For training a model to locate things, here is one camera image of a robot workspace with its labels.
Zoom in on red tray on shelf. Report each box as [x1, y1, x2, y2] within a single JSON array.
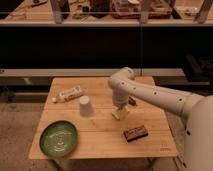
[[110, 0, 172, 19]]

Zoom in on dark red oblong object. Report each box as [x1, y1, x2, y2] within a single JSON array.
[[128, 96, 137, 106]]

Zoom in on white sponge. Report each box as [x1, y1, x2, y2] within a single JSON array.
[[112, 110, 129, 121]]

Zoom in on white paper cup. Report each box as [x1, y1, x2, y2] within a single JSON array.
[[79, 96, 93, 117]]

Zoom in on orange black box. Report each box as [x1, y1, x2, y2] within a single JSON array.
[[123, 125, 148, 142]]

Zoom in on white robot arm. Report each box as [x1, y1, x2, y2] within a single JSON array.
[[108, 67, 213, 171]]

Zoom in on wooden folding table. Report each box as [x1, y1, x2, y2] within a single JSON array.
[[29, 77, 177, 159]]

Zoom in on green ceramic bowl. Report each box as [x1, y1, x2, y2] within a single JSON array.
[[39, 120, 78, 158]]

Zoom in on white plastic bottle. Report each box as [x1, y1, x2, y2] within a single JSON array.
[[52, 86, 83, 103]]

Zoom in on long wooden shelf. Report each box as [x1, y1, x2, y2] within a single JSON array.
[[0, 0, 213, 27]]

